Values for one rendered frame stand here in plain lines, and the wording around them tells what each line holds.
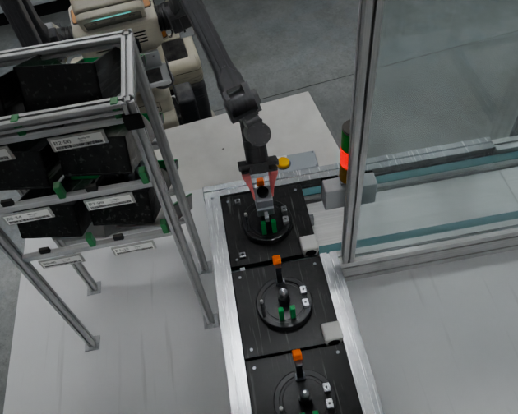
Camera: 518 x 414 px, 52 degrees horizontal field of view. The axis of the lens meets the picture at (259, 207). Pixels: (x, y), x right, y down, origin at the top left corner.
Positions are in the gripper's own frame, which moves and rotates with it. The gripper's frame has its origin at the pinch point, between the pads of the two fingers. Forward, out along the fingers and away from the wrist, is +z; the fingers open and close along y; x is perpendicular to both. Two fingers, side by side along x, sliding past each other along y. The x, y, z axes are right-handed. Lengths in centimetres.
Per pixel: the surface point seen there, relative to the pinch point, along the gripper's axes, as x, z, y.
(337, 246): 1.3, 18.5, 17.9
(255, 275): -4.1, 20.0, -5.7
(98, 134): -47, -27, -27
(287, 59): 220, -27, 42
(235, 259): 0.5, 16.6, -10.1
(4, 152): -47, -27, -42
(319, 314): -15.5, 28.4, 8.1
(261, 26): 252, -51, 32
